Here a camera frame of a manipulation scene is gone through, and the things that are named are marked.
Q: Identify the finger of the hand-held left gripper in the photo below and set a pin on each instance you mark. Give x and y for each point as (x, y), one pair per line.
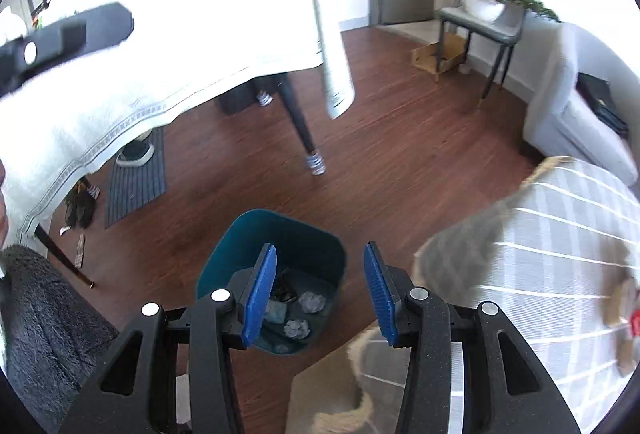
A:
(75, 34)

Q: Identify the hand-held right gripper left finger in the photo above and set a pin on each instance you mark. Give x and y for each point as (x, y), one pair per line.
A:
(260, 294)

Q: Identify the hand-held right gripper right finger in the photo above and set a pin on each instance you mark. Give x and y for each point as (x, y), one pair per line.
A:
(377, 294)

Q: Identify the clear plastic packet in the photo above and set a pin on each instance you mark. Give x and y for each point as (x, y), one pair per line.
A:
(276, 311)

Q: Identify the white paper ball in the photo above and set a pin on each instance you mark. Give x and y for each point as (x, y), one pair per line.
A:
(296, 328)
(311, 301)

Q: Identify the teal trash bin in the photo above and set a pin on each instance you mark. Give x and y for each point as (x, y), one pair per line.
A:
(300, 239)

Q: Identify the white patterned tablecloth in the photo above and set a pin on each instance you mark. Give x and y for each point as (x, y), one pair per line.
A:
(175, 39)

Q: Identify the dark sneaker with white sole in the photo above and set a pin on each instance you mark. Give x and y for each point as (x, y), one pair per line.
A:
(135, 157)

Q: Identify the dark striped floor mat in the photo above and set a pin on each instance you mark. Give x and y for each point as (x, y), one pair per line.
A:
(137, 184)

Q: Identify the dark slippers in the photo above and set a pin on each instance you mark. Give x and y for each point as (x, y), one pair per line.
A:
(80, 209)

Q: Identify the dark table leg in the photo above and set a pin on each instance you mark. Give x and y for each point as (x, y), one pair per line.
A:
(300, 119)

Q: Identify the brown tape roll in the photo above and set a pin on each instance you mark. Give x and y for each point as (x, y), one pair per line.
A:
(627, 354)
(620, 304)

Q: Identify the cardboard box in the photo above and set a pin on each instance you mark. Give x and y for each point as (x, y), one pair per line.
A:
(450, 52)

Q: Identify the red tape roll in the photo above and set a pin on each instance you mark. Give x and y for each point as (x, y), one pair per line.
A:
(635, 321)

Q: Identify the grey armchair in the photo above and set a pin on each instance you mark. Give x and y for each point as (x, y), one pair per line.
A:
(565, 114)

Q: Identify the grey chair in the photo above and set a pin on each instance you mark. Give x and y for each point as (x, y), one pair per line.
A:
(505, 32)

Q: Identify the black bag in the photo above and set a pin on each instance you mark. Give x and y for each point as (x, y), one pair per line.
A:
(600, 99)

